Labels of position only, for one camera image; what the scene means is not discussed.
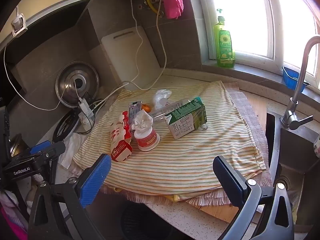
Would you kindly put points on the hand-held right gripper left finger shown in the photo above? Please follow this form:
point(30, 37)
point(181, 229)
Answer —
point(96, 180)

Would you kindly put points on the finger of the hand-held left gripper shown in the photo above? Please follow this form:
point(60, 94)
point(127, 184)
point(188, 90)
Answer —
point(53, 151)
point(40, 147)

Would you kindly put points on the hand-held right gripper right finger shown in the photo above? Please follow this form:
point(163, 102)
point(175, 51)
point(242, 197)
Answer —
point(230, 180)

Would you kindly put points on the red white drink packet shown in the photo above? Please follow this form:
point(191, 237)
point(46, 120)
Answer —
point(120, 142)

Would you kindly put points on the white red yogurt cup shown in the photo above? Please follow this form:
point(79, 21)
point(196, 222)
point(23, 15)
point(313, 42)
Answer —
point(147, 141)

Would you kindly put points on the white tissue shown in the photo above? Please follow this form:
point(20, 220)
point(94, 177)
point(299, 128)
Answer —
point(142, 121)

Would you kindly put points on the green milk carton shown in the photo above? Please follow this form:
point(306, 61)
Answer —
point(185, 120)

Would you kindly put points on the silver toothpaste tube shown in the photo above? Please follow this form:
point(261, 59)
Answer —
point(135, 108)

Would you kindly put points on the orange peel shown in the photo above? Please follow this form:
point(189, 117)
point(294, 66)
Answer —
point(146, 108)

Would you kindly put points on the clear green toothbrush case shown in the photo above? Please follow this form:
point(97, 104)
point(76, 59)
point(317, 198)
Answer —
point(160, 113)

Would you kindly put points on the clear plastic bag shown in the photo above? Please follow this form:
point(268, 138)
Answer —
point(161, 96)

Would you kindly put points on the person's left forearm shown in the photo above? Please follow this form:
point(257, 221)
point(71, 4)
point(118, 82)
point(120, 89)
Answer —
point(12, 222)

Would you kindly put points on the person's left hand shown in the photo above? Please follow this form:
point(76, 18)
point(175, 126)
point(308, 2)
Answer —
point(32, 200)

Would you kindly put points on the white paper towel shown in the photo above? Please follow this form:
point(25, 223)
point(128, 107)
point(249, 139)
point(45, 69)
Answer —
point(72, 150)

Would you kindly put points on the white power strip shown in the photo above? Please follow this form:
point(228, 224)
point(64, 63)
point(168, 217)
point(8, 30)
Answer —
point(86, 121)

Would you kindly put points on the white charger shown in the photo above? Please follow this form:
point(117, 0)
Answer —
point(83, 106)

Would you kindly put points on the yellow cloth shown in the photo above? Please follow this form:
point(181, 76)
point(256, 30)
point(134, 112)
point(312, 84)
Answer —
point(175, 198)

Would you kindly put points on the striped table cloth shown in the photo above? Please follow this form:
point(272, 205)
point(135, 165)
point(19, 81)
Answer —
point(250, 120)

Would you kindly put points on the steel sink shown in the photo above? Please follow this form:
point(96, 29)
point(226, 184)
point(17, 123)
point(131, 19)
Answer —
point(297, 155)

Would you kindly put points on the steel pot lid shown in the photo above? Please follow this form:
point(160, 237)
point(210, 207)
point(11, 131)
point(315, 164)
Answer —
point(70, 80)

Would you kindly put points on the blue plastic tray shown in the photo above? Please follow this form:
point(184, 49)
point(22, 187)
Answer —
point(290, 77)

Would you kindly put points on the white cutting board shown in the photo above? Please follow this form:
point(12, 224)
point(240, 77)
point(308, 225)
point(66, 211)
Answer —
point(130, 60)

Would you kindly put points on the metal faucet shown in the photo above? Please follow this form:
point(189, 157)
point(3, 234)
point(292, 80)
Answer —
point(298, 80)

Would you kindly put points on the green dish soap bottle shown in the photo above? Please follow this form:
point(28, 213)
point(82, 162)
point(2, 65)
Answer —
point(224, 45)

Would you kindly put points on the window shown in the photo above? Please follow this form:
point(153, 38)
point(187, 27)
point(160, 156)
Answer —
point(250, 17)

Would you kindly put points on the pink hanging cloth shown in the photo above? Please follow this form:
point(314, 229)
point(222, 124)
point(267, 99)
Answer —
point(172, 3)

